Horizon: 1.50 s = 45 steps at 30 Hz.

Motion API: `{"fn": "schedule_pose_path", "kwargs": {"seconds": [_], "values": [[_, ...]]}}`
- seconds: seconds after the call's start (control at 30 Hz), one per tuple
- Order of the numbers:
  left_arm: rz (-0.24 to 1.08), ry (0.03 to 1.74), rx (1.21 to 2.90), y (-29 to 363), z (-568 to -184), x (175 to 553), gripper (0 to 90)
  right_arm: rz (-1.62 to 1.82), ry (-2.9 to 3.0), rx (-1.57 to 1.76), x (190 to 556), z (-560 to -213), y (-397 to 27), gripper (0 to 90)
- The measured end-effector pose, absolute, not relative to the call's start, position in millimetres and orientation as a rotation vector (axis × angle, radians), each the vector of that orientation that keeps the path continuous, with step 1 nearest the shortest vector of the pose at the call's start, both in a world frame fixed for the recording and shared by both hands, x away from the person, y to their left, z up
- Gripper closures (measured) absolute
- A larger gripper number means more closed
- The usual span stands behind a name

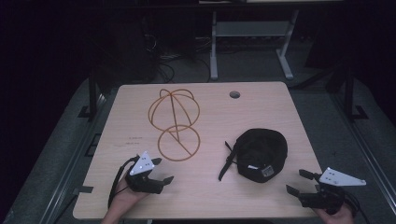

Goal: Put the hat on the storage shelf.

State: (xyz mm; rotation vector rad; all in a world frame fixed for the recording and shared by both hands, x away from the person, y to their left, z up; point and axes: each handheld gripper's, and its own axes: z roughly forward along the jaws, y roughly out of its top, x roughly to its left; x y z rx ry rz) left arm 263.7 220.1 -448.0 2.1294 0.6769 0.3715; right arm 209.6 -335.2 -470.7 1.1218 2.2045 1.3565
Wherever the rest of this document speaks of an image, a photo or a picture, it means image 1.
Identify person's right hand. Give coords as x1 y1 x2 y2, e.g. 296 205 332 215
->
312 203 356 224

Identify black cap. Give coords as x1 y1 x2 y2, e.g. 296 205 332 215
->
218 127 289 184

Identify black upright post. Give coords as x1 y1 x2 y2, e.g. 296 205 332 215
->
77 65 101 121
343 65 370 121

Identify metal frame rail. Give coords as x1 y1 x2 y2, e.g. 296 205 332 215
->
38 91 108 224
328 91 396 203

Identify orange wire hat stand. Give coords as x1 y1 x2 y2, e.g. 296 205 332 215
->
148 88 202 162

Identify person's left hand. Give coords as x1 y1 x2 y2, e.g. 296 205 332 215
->
106 177 150 219

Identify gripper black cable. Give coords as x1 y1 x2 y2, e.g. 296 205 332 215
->
106 155 140 210
343 190 371 224

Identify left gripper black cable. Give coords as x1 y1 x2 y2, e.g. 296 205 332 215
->
106 155 140 210

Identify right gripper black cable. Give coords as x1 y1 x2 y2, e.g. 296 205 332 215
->
343 190 371 224

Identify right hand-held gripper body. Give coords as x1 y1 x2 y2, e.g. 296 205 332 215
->
299 166 368 217

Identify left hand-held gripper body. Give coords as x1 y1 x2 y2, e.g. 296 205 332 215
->
124 150 165 195

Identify grey tape strip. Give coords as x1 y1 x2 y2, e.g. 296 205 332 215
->
73 185 94 195

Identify white metal desk frame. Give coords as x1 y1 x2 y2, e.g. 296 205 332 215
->
209 8 301 82

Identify black floor cables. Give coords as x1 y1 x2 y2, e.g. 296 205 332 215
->
141 18 213 85

